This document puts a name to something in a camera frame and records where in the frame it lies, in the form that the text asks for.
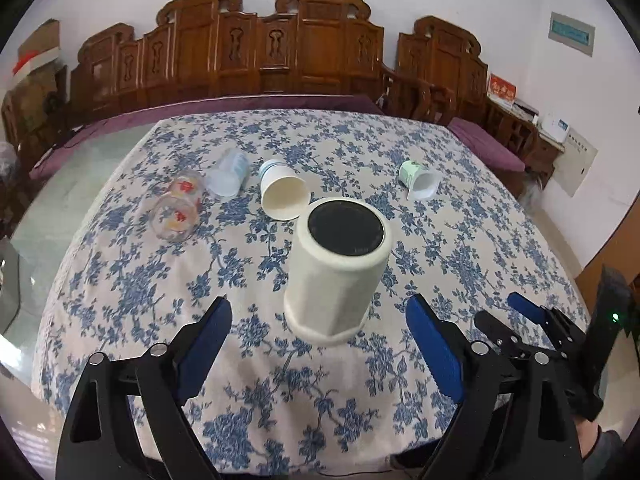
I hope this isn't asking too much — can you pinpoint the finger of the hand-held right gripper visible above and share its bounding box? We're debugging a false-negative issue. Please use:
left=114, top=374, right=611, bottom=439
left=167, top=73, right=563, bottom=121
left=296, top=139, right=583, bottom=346
left=473, top=309, right=539, bottom=362
left=507, top=291, right=587, bottom=362

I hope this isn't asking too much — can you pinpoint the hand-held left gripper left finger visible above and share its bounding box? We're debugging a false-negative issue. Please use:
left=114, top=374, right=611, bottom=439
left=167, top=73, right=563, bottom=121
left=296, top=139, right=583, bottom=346
left=55, top=297, right=233, bottom=480

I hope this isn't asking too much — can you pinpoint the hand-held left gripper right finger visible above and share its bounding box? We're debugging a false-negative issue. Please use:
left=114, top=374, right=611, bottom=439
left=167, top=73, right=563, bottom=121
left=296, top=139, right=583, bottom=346
left=405, top=294, right=586, bottom=480

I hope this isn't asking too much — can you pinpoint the large white cup black base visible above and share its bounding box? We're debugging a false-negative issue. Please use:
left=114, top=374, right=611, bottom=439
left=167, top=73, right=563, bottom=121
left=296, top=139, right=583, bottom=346
left=283, top=197, right=393, bottom=346

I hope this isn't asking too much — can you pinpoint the person's right forearm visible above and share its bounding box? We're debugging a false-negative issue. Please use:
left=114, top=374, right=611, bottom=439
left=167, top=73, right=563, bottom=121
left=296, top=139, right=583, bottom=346
left=575, top=412, right=626, bottom=480

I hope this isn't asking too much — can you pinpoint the glass cup red print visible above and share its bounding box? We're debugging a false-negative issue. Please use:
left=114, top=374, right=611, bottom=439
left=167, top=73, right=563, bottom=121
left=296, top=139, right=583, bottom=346
left=150, top=170, right=207, bottom=242

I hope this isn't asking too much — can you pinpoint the white cup green print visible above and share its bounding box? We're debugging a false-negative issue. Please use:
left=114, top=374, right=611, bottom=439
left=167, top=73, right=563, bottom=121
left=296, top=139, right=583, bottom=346
left=398, top=160, right=438, bottom=202

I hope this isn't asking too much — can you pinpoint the white paper cup blue print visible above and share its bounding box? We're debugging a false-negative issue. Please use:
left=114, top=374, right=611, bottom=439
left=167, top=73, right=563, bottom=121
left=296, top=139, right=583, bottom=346
left=259, top=159, right=311, bottom=221

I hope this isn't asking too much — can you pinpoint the clear plastic cup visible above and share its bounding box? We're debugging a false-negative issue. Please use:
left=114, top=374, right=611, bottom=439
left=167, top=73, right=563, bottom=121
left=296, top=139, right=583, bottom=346
left=205, top=147, right=251, bottom=198

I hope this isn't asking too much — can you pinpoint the wooden door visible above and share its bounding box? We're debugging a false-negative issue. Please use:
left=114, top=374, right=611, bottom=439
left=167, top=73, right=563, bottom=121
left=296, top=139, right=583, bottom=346
left=575, top=195, right=640, bottom=306

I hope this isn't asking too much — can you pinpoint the blue floral tablecloth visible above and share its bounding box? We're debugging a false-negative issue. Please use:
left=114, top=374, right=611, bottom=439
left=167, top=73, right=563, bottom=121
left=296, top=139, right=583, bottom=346
left=30, top=110, right=591, bottom=478

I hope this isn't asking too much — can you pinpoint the wooden side table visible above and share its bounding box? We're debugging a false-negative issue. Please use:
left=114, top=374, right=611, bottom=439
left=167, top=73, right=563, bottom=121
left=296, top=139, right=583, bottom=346
left=485, top=97, right=567, bottom=187

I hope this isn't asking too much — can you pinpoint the purple armchair cushion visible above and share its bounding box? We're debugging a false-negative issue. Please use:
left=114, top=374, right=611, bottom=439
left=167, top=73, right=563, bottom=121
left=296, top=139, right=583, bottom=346
left=447, top=117, right=526, bottom=173

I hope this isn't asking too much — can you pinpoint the white box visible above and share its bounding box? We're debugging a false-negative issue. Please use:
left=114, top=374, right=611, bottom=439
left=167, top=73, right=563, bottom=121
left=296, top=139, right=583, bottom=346
left=540, top=115, right=571, bottom=143

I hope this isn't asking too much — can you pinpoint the red box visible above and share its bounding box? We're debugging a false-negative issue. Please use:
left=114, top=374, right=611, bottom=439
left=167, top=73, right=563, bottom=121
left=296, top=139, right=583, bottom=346
left=487, top=74, right=517, bottom=107

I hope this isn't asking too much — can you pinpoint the purple sofa cushion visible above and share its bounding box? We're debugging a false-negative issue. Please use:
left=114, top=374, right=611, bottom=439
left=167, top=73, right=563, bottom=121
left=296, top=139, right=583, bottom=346
left=29, top=93, right=387, bottom=182

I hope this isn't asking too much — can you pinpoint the carved wooden armchair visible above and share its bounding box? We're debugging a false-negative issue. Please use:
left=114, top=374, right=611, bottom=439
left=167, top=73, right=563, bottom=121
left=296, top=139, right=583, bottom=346
left=382, top=16, right=542, bottom=196

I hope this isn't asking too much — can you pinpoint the carved wooden sofa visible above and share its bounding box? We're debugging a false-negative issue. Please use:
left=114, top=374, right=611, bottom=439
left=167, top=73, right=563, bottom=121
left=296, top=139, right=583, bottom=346
left=70, top=0, right=387, bottom=126

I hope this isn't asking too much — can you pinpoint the cardboard box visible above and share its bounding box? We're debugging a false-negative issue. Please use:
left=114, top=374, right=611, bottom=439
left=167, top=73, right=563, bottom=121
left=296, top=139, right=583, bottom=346
left=10, top=19, right=68, bottom=106

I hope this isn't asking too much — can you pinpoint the beige wall cabinet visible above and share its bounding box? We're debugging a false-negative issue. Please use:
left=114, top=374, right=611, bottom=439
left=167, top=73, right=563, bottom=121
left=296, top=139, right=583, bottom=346
left=552, top=130, right=599, bottom=199

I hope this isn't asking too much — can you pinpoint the grey wall panel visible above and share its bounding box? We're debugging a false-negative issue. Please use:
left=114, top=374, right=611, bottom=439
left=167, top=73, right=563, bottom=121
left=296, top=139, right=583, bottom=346
left=548, top=11, right=596, bottom=57

